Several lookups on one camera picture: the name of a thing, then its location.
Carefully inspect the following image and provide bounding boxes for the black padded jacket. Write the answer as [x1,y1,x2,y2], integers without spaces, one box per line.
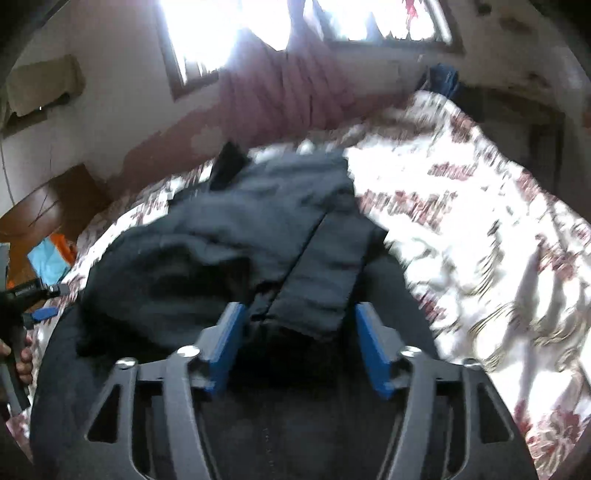
[30,145,436,479]

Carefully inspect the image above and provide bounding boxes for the dark blue clothes pile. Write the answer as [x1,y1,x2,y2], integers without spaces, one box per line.
[422,63,460,99]

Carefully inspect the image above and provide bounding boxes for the person's left hand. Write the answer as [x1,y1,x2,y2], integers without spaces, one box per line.
[0,334,33,385]

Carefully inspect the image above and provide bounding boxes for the light blue cloth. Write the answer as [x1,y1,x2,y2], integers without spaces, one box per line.
[27,237,71,284]

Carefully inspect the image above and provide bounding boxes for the orange cloth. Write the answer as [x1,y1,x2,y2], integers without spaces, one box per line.
[49,232,77,266]

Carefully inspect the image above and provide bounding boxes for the brown wooden headboard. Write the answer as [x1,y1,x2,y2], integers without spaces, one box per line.
[1,164,111,285]

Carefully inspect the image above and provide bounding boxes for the floral white red bedspread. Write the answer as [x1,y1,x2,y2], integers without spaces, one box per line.
[33,92,590,479]

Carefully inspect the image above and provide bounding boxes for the mauve knotted curtain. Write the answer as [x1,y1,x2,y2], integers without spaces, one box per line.
[219,23,358,146]

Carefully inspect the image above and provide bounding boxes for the covered wall air conditioner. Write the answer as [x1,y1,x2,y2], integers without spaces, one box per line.
[6,54,85,117]

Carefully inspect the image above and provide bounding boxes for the window with dark frame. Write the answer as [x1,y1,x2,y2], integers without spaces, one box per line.
[155,1,465,100]

